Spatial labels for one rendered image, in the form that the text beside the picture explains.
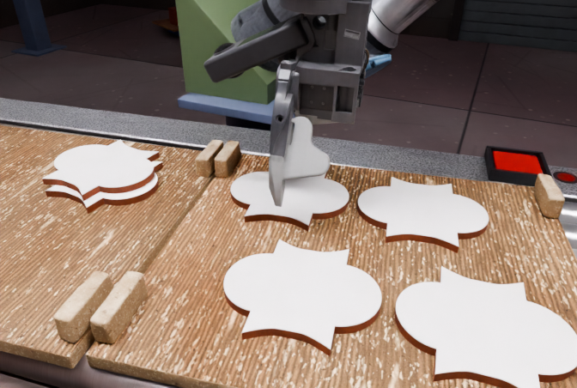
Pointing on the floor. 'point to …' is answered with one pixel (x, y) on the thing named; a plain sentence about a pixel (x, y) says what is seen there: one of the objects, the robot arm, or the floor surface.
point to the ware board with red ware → (170, 21)
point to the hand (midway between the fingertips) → (288, 171)
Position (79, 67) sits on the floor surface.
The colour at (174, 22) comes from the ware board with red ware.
